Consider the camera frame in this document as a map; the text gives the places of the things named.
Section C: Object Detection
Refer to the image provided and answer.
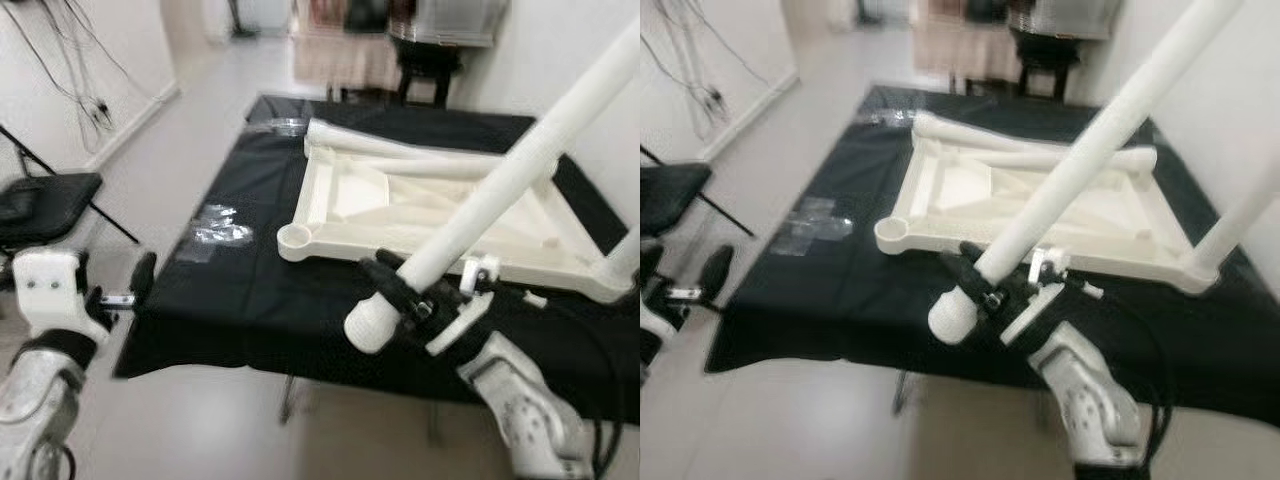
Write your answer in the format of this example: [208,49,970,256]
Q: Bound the cross-shaped clear tape patch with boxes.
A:
[770,195,851,256]
[175,203,256,263]

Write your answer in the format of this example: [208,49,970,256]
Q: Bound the black tablecloth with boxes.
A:
[705,85,1280,401]
[113,93,641,426]

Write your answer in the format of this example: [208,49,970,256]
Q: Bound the black folding chair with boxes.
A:
[0,125,141,251]
[640,148,756,241]

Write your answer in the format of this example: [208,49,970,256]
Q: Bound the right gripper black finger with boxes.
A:
[359,251,421,321]
[941,243,1001,311]

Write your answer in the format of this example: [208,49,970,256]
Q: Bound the black wall cables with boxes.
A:
[650,0,771,126]
[0,0,151,136]

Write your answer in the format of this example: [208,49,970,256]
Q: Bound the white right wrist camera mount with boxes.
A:
[1000,248,1071,346]
[425,255,501,356]

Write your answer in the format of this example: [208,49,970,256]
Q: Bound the grey metal tub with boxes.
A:
[1005,0,1126,41]
[385,0,511,49]

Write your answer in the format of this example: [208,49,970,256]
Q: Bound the black stool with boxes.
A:
[1010,30,1081,101]
[395,40,466,109]

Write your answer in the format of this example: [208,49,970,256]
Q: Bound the beige hanging cloth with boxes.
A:
[292,20,401,93]
[912,10,1011,86]

